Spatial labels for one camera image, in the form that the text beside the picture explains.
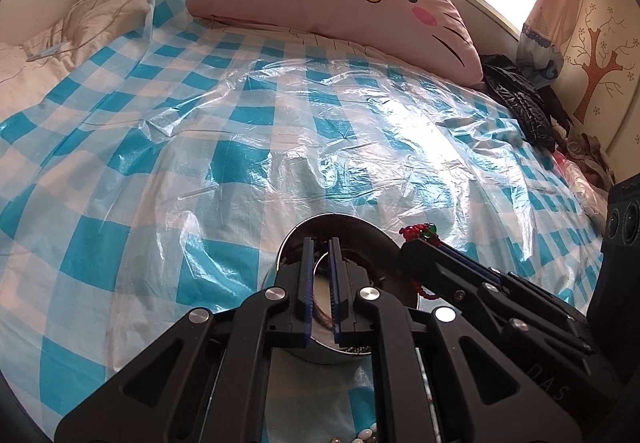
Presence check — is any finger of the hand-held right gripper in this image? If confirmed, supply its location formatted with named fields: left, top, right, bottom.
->
left=437, top=243, right=593, bottom=339
left=399, top=239, right=598, bottom=361

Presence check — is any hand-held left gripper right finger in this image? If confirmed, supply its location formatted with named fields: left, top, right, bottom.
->
left=327, top=236, right=583, bottom=443

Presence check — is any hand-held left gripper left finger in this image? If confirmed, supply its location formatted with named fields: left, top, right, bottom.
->
left=54, top=236, right=317, bottom=443

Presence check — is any red bead bracelet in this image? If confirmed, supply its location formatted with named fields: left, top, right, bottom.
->
left=399, top=222, right=443, bottom=305

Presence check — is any round metal tin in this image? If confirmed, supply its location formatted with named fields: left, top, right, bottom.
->
left=274, top=213, right=419, bottom=366

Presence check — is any clear plastic bag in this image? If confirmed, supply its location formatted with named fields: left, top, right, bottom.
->
left=557, top=158, right=610, bottom=226

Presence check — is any pile of clothes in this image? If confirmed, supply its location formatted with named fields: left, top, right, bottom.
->
left=550, top=123, right=616, bottom=189

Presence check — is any black puffer jacket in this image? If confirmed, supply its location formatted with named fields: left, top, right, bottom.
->
left=480, top=53, right=568, bottom=151

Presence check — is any blue checkered plastic sheet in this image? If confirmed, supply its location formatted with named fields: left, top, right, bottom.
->
left=0, top=0, right=608, bottom=443

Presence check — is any wardrobe with tree decal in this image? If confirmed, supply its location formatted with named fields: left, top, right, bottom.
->
left=550, top=0, right=640, bottom=184

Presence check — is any pink and blue curtain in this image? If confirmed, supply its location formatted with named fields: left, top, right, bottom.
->
left=517, top=0, right=596, bottom=79

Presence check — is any white quilt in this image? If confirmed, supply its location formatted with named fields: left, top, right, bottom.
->
left=0, top=0, right=166, bottom=99

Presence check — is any white bead bracelet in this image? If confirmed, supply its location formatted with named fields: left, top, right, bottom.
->
left=327, top=422, right=380, bottom=443

